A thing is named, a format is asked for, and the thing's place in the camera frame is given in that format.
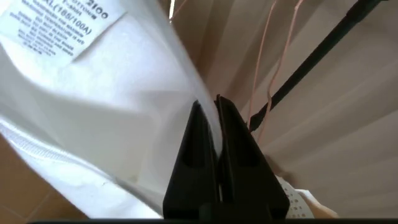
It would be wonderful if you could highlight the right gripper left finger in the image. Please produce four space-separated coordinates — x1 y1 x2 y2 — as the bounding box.
162 100 220 218

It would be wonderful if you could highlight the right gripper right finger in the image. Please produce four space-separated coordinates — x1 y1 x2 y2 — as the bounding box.
214 94 290 218

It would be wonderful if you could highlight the white printed t-shirt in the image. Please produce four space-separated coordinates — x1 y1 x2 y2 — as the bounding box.
0 0 223 218

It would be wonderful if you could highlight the white laundry basket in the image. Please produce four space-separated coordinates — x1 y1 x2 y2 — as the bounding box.
275 175 340 218

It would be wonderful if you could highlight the black clothes rack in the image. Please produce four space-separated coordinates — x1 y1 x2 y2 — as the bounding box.
248 0 389 133

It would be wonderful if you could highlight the beige curtain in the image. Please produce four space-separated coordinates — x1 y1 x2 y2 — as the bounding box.
158 0 398 218

